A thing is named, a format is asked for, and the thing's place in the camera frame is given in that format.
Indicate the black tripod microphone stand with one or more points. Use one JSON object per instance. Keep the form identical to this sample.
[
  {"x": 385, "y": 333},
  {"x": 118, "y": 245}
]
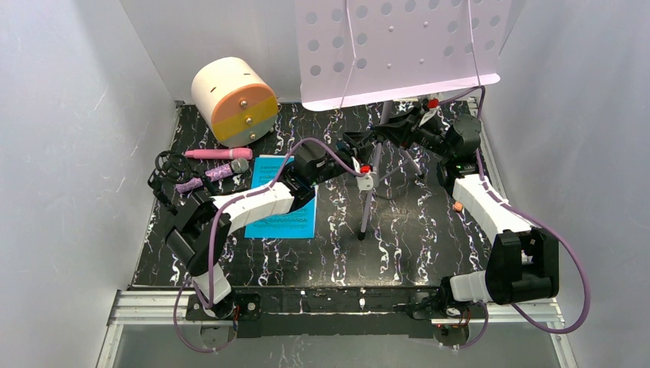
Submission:
[{"x": 175, "y": 168}]

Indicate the lilac music stand tripod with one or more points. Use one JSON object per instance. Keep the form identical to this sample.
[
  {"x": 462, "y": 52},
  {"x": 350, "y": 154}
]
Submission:
[{"x": 398, "y": 53}]

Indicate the blue sheet music page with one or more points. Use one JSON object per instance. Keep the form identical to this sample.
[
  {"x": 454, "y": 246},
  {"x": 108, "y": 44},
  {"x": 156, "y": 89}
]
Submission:
[{"x": 299, "y": 224}]

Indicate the pink microphone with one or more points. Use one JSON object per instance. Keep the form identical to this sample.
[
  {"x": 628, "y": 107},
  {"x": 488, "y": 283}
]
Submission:
[{"x": 224, "y": 154}]

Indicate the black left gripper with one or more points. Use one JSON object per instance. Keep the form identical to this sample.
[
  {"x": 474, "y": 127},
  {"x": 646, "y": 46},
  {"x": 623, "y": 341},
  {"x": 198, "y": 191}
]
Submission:
[{"x": 343, "y": 156}]

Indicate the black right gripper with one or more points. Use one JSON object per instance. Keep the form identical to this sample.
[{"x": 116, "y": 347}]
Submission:
[{"x": 406, "y": 126}]

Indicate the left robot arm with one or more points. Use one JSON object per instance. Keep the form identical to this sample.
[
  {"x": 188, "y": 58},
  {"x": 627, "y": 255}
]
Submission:
[{"x": 198, "y": 229}]

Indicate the silver mesh studio microphone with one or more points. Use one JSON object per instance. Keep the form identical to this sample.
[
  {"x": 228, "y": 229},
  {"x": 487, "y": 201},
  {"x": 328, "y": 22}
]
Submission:
[{"x": 235, "y": 167}]

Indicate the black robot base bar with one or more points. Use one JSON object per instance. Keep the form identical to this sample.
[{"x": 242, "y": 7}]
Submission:
[{"x": 334, "y": 311}]

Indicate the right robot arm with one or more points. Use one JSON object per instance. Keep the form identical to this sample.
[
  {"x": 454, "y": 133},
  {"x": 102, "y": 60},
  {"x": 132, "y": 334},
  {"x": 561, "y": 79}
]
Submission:
[{"x": 524, "y": 259}]

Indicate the round pastel drawer cabinet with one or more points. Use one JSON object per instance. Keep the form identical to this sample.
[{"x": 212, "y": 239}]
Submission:
[{"x": 237, "y": 105}]

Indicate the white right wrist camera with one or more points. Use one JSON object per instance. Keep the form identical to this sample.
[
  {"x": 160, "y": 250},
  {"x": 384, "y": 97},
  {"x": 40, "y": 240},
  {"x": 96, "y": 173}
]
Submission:
[{"x": 431, "y": 110}]

